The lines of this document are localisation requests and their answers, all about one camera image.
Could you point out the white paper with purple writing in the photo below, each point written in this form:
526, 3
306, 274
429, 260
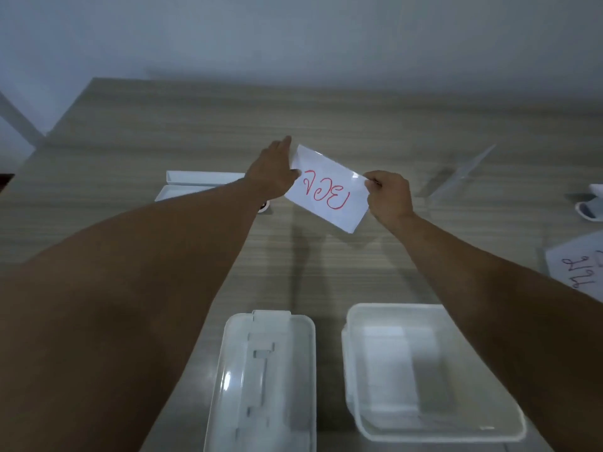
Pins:
582, 263

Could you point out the white rectangular tray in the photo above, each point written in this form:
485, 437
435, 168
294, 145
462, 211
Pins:
193, 183

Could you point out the person's right thumb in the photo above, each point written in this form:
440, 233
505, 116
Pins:
374, 184

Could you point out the white card with red writing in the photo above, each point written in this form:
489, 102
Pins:
329, 190

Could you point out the white curved plastic object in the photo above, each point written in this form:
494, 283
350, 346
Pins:
591, 207

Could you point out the person's right hand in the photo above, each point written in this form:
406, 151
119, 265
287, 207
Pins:
390, 197

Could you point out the person's right forearm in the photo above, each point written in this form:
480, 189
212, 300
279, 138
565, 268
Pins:
499, 305

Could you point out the person's left forearm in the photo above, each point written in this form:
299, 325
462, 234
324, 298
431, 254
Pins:
127, 296

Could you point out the clear acrylic sign holder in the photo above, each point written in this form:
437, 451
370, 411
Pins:
459, 176

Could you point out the clear plastic container lid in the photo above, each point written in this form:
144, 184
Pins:
264, 385

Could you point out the person's left hand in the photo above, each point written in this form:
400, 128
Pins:
271, 171

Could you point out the clear plastic container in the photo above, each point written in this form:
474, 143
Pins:
424, 371

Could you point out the person's left thumb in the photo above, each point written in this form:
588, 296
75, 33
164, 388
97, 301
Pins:
293, 174

